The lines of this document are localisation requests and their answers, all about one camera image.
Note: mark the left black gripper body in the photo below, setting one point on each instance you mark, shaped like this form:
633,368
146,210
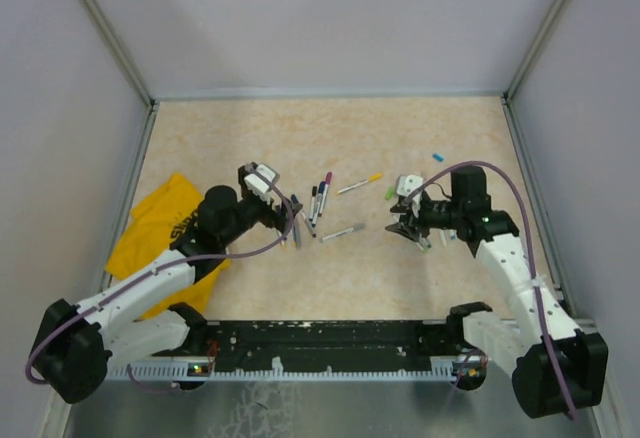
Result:
258,211

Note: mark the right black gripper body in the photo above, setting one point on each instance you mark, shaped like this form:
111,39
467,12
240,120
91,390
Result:
430,215

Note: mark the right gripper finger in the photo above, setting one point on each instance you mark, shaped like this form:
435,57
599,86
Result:
401,207
405,230

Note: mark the yellow cap white marker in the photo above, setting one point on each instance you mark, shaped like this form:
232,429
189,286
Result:
360,183

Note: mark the grey cap marker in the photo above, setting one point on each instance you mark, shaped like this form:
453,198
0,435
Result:
349,230

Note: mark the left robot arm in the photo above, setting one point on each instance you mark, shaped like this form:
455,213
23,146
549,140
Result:
78,345

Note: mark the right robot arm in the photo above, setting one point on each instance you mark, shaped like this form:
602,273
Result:
555,367

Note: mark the blue cap long marker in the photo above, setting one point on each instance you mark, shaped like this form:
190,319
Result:
305,219

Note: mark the black cap marker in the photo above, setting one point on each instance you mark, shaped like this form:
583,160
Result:
313,200

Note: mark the dark blue cap marker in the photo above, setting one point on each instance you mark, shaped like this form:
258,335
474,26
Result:
318,200

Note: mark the yellow snoopy t-shirt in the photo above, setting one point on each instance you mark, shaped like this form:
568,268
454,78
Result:
157,221

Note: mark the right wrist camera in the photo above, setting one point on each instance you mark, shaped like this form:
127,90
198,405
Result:
406,184

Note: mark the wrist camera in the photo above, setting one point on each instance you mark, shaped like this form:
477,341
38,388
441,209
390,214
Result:
406,184
258,180

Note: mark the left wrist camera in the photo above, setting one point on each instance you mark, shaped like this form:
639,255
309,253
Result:
258,180

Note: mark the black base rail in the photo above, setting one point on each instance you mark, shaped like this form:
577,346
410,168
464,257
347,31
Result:
318,346

